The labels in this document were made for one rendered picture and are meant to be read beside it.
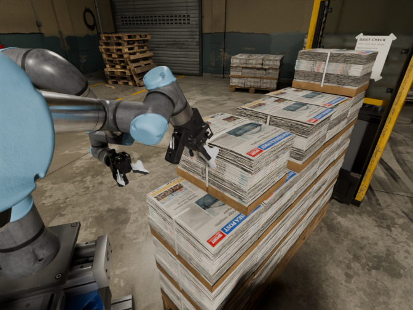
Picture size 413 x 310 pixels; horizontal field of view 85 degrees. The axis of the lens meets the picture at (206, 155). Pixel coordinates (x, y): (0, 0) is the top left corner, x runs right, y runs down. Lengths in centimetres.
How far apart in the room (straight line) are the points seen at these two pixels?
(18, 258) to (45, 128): 62
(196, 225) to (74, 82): 59
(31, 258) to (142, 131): 48
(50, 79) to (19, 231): 42
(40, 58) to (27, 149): 64
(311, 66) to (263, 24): 605
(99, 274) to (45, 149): 66
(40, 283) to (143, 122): 52
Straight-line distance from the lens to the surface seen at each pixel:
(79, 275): 86
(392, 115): 211
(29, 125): 21
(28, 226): 77
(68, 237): 89
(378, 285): 196
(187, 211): 85
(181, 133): 67
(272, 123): 109
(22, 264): 82
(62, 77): 83
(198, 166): 87
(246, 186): 75
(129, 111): 54
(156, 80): 57
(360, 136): 234
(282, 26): 755
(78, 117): 49
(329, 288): 180
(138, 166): 104
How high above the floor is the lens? 140
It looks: 29 degrees down
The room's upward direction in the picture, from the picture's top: straight up
